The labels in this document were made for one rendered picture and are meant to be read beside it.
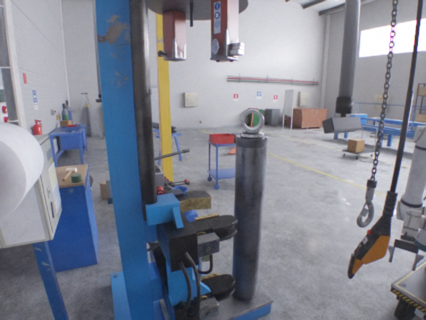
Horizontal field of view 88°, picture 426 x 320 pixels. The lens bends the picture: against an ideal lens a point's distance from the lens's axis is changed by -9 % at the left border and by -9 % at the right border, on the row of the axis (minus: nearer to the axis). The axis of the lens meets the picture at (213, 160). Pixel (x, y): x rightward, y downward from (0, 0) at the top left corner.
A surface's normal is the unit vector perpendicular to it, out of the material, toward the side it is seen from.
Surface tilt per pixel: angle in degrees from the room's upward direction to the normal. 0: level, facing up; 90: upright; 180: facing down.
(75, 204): 90
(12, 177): 90
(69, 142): 90
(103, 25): 90
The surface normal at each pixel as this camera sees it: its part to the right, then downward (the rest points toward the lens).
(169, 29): -0.62, 0.21
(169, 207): 0.41, 0.24
